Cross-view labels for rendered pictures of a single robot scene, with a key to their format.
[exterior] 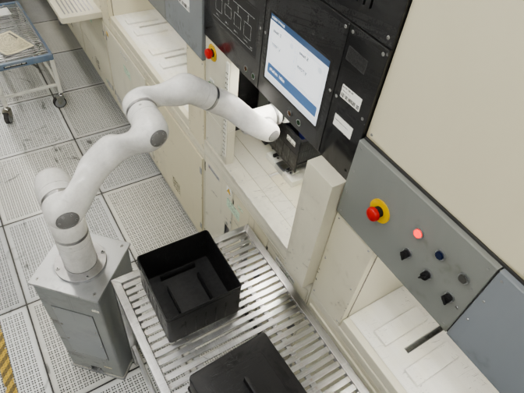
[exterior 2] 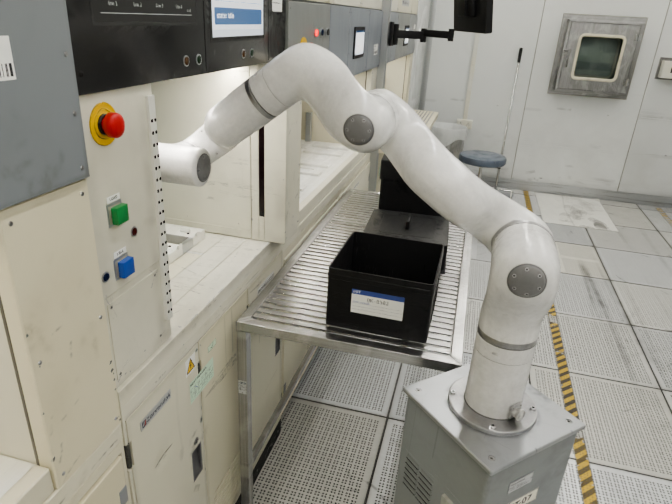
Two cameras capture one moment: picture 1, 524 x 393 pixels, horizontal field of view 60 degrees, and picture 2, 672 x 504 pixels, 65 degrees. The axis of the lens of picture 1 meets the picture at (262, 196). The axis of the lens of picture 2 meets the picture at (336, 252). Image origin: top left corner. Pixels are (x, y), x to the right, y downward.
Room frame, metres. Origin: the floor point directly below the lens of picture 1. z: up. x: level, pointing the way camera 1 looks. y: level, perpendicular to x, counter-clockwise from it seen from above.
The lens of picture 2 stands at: (1.80, 1.16, 1.53)
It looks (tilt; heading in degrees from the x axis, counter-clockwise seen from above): 24 degrees down; 231
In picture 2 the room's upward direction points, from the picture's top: 3 degrees clockwise
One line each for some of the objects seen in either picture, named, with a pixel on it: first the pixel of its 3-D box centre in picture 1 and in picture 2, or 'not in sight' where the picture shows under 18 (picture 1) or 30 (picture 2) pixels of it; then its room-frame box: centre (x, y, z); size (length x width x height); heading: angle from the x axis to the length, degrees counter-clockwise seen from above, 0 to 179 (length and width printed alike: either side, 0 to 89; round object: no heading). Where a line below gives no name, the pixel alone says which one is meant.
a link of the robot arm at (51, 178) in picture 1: (60, 203); (518, 289); (0.96, 0.67, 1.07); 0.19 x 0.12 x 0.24; 37
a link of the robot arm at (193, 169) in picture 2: (256, 120); (178, 163); (1.37, 0.06, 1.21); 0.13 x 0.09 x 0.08; 127
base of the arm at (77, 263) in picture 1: (76, 247); (498, 370); (0.93, 0.65, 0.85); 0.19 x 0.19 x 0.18
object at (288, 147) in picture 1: (304, 130); not in sight; (1.52, -0.14, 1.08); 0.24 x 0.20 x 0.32; 37
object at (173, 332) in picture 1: (189, 284); (386, 282); (0.85, 0.21, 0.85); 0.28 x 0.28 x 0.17; 37
